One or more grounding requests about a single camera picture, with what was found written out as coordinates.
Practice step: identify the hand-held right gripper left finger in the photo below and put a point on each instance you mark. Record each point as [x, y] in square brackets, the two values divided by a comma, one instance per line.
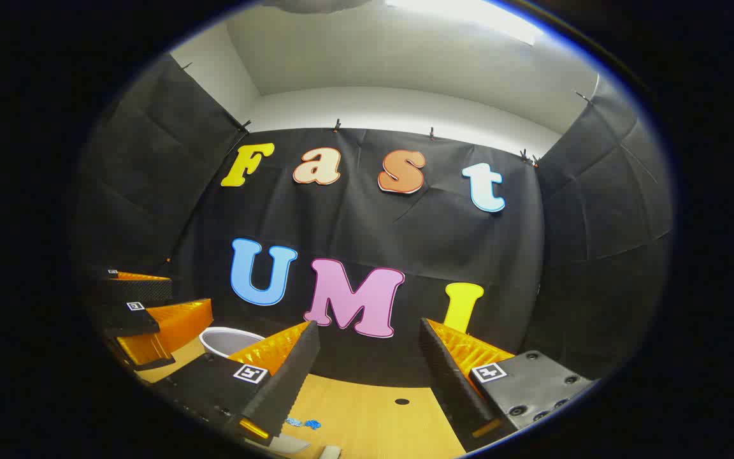
[290, 382]

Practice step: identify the dark blue paper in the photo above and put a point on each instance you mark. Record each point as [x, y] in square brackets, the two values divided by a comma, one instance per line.
[313, 424]

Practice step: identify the wooden desktop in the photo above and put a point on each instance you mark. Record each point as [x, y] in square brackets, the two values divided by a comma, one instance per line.
[367, 421]

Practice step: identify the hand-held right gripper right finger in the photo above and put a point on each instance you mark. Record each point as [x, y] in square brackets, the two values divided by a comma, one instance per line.
[450, 382]

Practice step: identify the grey plastic dustpan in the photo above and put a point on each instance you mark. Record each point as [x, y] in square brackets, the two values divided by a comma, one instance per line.
[292, 444]

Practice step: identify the row of black cloth clips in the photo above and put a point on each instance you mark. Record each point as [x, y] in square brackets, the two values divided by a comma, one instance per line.
[337, 125]

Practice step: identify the light blue paper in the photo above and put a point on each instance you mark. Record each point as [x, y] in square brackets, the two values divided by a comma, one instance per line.
[293, 421]

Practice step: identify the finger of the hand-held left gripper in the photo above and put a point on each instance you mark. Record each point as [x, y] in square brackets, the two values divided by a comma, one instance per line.
[128, 320]
[141, 291]

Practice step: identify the black backdrop cloth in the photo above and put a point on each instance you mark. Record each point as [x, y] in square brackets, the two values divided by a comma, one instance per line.
[367, 223]

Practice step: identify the white ribbed garbage bin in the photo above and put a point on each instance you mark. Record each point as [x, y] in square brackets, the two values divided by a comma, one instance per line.
[230, 341]

